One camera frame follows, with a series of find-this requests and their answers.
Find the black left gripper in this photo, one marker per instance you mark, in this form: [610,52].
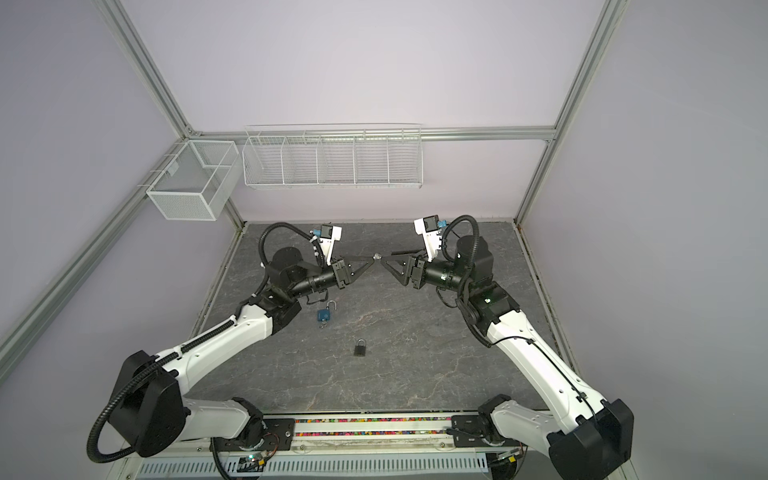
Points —
[340,269]

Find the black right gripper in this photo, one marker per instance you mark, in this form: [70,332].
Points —
[417,269]

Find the blue padlock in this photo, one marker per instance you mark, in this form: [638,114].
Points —
[325,314]

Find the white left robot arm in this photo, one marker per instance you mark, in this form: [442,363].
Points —
[149,409]

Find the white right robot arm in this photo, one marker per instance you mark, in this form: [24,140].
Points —
[497,320]

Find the white mesh box basket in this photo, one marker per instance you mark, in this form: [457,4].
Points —
[198,181]

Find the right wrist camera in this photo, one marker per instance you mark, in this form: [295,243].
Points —
[430,229]

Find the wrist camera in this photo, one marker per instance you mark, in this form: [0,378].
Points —
[430,229]
[323,240]

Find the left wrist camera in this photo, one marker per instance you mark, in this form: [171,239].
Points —
[323,240]

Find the white wire shelf basket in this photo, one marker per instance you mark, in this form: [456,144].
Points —
[339,155]

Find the white slotted cable duct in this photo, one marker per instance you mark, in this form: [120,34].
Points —
[324,466]

